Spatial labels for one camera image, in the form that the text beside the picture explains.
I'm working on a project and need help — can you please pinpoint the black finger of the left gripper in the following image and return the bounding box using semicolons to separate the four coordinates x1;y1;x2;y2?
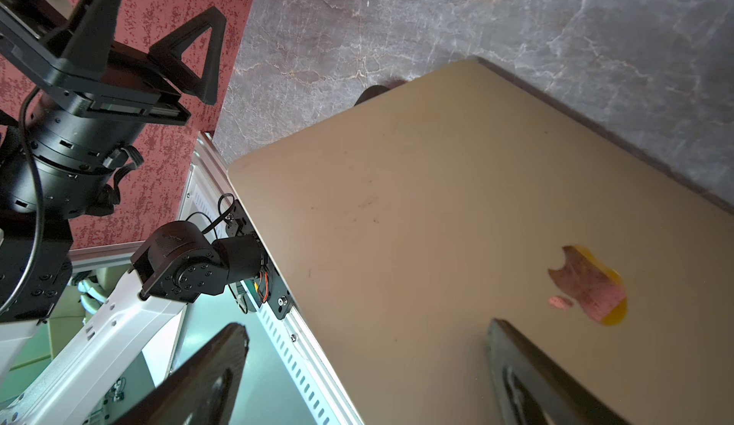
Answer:
148;6;227;106

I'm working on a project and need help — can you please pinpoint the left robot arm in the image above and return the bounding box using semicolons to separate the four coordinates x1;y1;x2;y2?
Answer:
1;0;268;424

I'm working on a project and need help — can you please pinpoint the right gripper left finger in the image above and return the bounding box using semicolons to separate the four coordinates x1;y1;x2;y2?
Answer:
117;323;250;425

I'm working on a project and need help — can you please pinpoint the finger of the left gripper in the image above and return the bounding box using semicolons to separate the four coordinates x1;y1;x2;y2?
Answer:
41;0;122;75

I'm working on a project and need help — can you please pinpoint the aluminium mounting rail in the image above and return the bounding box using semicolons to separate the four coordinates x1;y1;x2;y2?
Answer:
71;134;364;424

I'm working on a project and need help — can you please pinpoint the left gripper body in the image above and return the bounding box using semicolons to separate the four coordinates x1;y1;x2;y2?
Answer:
1;0;190;126

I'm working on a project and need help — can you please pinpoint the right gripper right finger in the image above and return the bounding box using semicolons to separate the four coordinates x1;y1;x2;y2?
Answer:
487;319;627;424

